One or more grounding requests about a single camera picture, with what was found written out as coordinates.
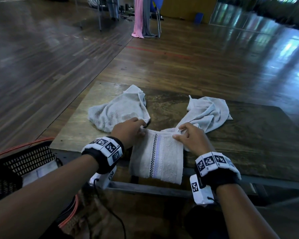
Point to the person's left hand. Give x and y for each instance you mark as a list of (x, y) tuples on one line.
[(126, 131)]

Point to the person's right hand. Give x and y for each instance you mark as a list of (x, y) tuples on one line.
[(195, 141)]

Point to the person's right thumb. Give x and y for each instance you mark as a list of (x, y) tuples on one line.
[(180, 138)]

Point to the person's left thumb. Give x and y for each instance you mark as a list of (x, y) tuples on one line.
[(140, 133)]

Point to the white towel with striped band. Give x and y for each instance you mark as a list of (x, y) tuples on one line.
[(162, 159)]

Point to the person's right forearm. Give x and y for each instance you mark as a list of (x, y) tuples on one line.
[(241, 214)]

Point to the person's left forearm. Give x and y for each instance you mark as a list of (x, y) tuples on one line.
[(39, 201)]

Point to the crumpled plain white towel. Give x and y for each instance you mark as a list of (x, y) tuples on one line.
[(119, 110), (209, 113)]

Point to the black wristband with marker tags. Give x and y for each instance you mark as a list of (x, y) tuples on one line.
[(107, 151), (216, 169)]

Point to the person's patterned trousers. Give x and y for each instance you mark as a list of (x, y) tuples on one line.
[(94, 216)]

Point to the white cloth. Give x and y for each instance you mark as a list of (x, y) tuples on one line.
[(39, 172)]

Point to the metal leg chair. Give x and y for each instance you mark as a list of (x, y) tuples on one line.
[(159, 19)]

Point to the pink hanging cloth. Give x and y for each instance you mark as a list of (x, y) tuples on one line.
[(138, 17)]

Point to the grey hanging cloth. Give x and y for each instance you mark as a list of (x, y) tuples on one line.
[(147, 17)]

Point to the blue bin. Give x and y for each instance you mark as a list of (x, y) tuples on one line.
[(198, 17)]

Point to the thin metal stand pole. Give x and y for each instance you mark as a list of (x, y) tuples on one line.
[(99, 14)]

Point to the black basket with orange rim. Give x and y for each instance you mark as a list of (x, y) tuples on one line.
[(17, 164)]

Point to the yellow wooden board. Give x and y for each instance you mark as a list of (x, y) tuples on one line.
[(186, 8)]

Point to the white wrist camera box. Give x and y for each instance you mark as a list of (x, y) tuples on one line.
[(200, 192), (105, 177)]

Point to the grey metal table frame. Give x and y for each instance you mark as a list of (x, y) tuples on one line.
[(149, 190)]

